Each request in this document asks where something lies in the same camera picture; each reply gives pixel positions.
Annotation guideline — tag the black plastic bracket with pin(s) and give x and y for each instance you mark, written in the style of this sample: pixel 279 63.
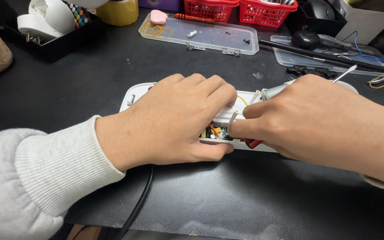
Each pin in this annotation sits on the black plastic bracket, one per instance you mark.
pixel 312 71

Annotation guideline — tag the metal hinge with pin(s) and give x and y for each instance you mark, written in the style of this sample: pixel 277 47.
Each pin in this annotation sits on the metal hinge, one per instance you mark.
pixel 196 47
pixel 231 52

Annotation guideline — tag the black screw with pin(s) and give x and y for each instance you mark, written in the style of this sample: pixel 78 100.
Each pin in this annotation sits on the black screw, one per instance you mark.
pixel 247 41

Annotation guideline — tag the large red plastic basket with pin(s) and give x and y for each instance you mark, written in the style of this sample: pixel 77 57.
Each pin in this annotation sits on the large red plastic basket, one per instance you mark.
pixel 265 13

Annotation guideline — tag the grey electric screwdriver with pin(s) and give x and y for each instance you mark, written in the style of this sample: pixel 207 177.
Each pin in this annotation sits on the grey electric screwdriver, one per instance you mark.
pixel 333 41

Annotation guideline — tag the yellow rubber bands bundle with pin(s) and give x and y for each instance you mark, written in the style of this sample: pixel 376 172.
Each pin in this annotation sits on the yellow rubber bands bundle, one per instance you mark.
pixel 155 29

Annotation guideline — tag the black earbud case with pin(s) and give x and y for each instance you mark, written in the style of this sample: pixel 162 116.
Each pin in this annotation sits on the black earbud case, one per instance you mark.
pixel 304 39

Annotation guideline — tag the pink heart eraser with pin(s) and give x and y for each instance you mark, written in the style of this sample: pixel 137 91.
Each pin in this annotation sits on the pink heart eraser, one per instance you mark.
pixel 158 16

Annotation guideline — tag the person's right hand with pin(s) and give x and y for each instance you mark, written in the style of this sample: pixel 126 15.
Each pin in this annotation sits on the person's right hand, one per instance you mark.
pixel 312 123

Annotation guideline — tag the long black rod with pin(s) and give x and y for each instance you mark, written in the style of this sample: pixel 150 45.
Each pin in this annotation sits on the long black rod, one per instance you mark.
pixel 325 56

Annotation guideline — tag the white plastic device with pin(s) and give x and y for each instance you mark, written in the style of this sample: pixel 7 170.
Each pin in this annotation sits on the white plastic device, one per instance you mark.
pixel 45 18

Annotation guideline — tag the clear plastic lid tray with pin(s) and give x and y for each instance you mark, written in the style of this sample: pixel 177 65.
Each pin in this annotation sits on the clear plastic lid tray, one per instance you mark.
pixel 218 33

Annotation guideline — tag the white plastic stick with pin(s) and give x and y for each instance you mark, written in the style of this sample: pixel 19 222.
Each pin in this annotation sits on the white plastic stick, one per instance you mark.
pixel 344 73

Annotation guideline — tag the white cardboard box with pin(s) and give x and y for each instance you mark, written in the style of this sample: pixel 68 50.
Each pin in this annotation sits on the white cardboard box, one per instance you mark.
pixel 365 26

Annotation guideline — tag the small red plastic basket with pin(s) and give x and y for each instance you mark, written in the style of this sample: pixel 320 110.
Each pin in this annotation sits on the small red plastic basket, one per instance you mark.
pixel 210 10

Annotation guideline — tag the silver metal cylinder tool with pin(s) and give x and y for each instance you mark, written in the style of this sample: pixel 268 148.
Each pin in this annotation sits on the silver metal cylinder tool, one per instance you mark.
pixel 275 90

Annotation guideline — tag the colourful dotted band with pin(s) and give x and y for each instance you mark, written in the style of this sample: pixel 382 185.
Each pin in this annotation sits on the colourful dotted band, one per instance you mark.
pixel 80 15

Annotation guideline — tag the black tray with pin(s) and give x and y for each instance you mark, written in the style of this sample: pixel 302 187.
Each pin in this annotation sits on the black tray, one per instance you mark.
pixel 55 45

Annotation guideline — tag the yellow round container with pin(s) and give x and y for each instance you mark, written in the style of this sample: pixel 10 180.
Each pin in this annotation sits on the yellow round container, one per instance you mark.
pixel 118 12

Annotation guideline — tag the black box with mouse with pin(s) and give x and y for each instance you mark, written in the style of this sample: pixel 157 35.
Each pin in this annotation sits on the black box with mouse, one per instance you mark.
pixel 315 16

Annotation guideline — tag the person's left hand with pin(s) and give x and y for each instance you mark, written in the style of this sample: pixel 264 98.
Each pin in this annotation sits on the person's left hand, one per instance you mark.
pixel 165 126

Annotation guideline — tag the small white plastic piece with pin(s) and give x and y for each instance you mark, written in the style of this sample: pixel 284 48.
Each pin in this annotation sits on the small white plastic piece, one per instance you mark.
pixel 192 33

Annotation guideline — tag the purple box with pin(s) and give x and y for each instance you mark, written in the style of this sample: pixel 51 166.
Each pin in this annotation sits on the purple box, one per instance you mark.
pixel 160 4

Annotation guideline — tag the white power strip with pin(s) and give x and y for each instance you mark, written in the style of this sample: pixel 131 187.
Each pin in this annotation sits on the white power strip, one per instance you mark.
pixel 138 91

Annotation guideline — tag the single yellow rubber band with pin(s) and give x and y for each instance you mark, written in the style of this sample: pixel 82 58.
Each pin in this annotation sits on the single yellow rubber band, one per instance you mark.
pixel 375 85

